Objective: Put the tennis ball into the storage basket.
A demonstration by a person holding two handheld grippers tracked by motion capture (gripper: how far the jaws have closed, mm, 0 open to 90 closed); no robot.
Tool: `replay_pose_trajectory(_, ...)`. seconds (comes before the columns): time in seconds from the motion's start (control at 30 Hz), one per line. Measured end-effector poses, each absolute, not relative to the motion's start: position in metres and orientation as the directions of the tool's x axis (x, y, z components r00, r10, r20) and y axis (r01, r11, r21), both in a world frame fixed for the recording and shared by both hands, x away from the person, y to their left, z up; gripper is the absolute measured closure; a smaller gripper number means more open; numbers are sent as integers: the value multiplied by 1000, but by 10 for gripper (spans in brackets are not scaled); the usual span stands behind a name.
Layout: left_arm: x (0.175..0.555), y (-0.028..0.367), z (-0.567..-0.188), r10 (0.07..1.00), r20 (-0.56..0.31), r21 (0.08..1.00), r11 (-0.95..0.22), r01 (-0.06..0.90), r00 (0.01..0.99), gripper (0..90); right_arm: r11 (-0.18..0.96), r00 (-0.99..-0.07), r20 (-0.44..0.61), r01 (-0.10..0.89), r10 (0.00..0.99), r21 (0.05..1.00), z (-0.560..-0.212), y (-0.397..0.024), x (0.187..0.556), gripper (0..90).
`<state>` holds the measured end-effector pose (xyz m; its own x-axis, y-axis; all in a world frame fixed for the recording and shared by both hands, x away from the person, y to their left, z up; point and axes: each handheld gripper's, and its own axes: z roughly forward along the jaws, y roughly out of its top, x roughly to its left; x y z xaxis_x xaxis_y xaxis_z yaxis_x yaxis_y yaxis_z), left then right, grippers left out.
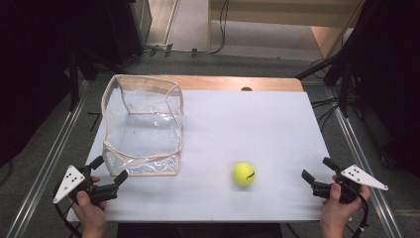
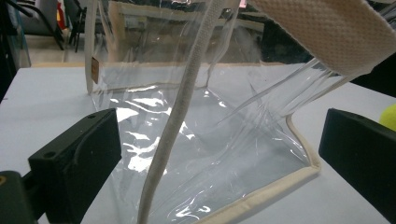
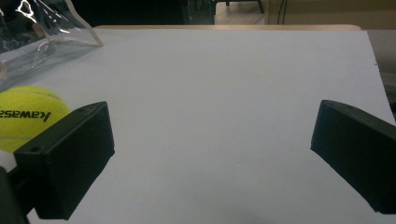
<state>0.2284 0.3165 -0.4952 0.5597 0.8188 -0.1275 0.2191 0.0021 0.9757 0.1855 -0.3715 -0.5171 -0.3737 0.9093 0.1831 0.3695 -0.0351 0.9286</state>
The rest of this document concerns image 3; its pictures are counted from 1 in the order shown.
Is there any clear plastic bag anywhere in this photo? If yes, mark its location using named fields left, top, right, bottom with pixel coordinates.
left=0, top=0, right=105, bottom=93

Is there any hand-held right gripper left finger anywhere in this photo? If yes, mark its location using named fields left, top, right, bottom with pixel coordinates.
left=13, top=101, right=116, bottom=221

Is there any yellow tennis ball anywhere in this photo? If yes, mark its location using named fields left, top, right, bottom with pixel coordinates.
left=0, top=86, right=72, bottom=153

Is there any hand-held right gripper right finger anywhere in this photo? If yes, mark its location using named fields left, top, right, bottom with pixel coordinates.
left=310, top=99, right=396, bottom=215

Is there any black cable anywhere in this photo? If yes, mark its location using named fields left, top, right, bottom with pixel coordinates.
left=276, top=0, right=288, bottom=25

